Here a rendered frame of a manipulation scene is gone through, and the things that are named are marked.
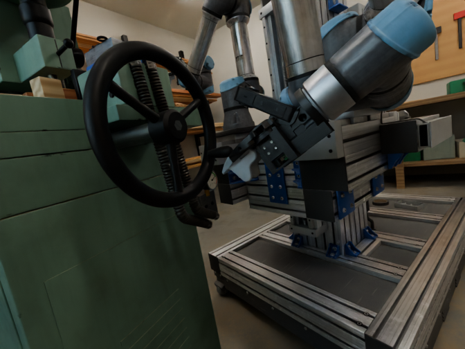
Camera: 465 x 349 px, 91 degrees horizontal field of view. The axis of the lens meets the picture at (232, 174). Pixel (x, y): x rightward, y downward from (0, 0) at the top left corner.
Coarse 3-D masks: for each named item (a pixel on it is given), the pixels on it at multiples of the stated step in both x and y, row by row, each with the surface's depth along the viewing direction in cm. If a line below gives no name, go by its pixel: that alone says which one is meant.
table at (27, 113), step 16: (0, 96) 36; (16, 96) 38; (32, 96) 39; (0, 112) 36; (16, 112) 37; (32, 112) 39; (48, 112) 41; (64, 112) 43; (80, 112) 46; (112, 112) 43; (128, 112) 44; (192, 112) 76; (0, 128) 36; (16, 128) 37; (32, 128) 39; (48, 128) 41; (64, 128) 43; (80, 128) 46; (112, 128) 52
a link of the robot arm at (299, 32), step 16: (272, 0) 42; (288, 0) 40; (304, 0) 39; (288, 16) 40; (304, 16) 40; (288, 32) 41; (304, 32) 40; (288, 48) 43; (304, 48) 41; (320, 48) 42; (288, 64) 44; (304, 64) 42; (320, 64) 42; (288, 80) 46; (304, 80) 43; (288, 96) 46
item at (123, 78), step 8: (128, 64) 45; (144, 64) 49; (88, 72) 47; (120, 72) 44; (128, 72) 45; (144, 72) 48; (160, 72) 52; (80, 80) 49; (120, 80) 44; (128, 80) 45; (160, 80) 52; (168, 80) 54; (80, 88) 50; (128, 88) 45; (168, 88) 54; (112, 96) 45; (136, 96) 46; (152, 96) 50; (168, 96) 54; (112, 104) 46; (120, 104) 45; (168, 104) 54
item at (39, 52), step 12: (36, 36) 50; (24, 48) 54; (36, 48) 51; (48, 48) 52; (24, 60) 55; (36, 60) 52; (48, 60) 52; (60, 60) 54; (72, 60) 56; (24, 72) 56; (36, 72) 54; (48, 72) 55; (60, 72) 56
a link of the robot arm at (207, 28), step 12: (216, 0) 99; (228, 0) 100; (204, 12) 102; (216, 12) 101; (204, 24) 104; (216, 24) 106; (204, 36) 107; (192, 48) 112; (204, 48) 110; (192, 60) 113; (204, 60) 115; (192, 72) 116; (180, 84) 119
